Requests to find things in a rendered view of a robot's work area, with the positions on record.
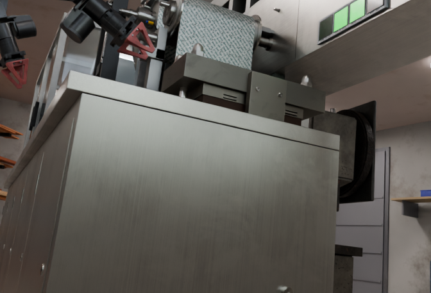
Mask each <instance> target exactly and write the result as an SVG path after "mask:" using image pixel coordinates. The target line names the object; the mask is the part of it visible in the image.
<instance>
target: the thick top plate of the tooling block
mask: <svg viewBox="0 0 431 293"><path fill-rule="evenodd" d="M251 71H252V70H249V69H245V68H242V67H238V66H235V65H231V64H228V63H224V62H220V61H217V60H213V59H210V58H206V57H204V56H200V55H196V54H192V53H188V52H186V53H185V54H184V55H183V56H182V57H180V58H179V59H178V60H177V61H175V62H174V63H173V64H172V65H171V66H170V67H169V68H167V69H166V70H165V71H164V75H163V80H162V89H161V92H163V93H166V94H172V95H175V96H179V93H180V87H187V88H188V89H189V92H190V91H192V90H194V89H195V88H197V87H198V86H200V85H201V84H203V83H206V84H209V85H214V86H217V87H221V88H226V89H229V90H233V91H236V92H241V93H244V94H247V87H248V74H249V73H250V72H251ZM286 81H287V80H286ZM325 100H326V91H323V90H319V89H316V88H312V87H308V86H305V85H301V84H298V83H294V82H291V81H287V89H286V98H285V104H286V105H290V106H295V107H298V108H302V109H303V119H302V121H303V120H305V119H308V118H311V117H314V116H317V115H320V114H322V113H325Z"/></svg>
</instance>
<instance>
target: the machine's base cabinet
mask: <svg viewBox="0 0 431 293"><path fill-rule="evenodd" d="M338 171H339V151H335V150H332V149H327V148H323V147H318V146H313V145H310V144H304V143H301V142H296V141H293V140H287V139H284V138H279V137H274V136H270V135H265V134H261V133H256V132H253V131H248V130H243V129H239V128H234V127H231V126H225V125H222V124H217V123H214V122H208V121H203V120H200V119H195V118H192V117H186V116H182V115H178V114H174V113H169V112H164V111H160V110H155V109H152V108H146V107H143V106H138V105H133V104H129V103H124V102H121V101H116V100H113V99H107V98H103V97H99V96H93V95H90V94H85V93H82V94H81V95H80V96H79V98H78V99H77V100H76V102H75V103H74V104H73V105H72V106H71V108H70V109H69V111H68V112H67V113H66V114H65V116H64V117H63V119H62V120H61V121H60V122H59V124H58V125H57V126H56V128H55V129H54V130H53V132H52V133H51V134H50V136H48V138H47V139H46V141H45V142H44V143H43V144H42V146H41V147H40V149H39V150H38V151H37V152H36V153H35V155H34V156H33V158H32V159H31V160H30V162H29V163H28V164H27V166H25V168H24V169H23V171H22V172H21V173H20V174H19V176H18V177H17V179H16V180H15V181H14V182H13V183H12V185H11V186H10V188H9V189H8V193H7V196H6V201H5V204H4V206H3V212H2V215H3V216H2V219H1V225H0V293H281V291H282V288H283V287H290V288H291V289H292V291H293V293H333V287H334V258H335V229H336V214H337V186H338Z"/></svg>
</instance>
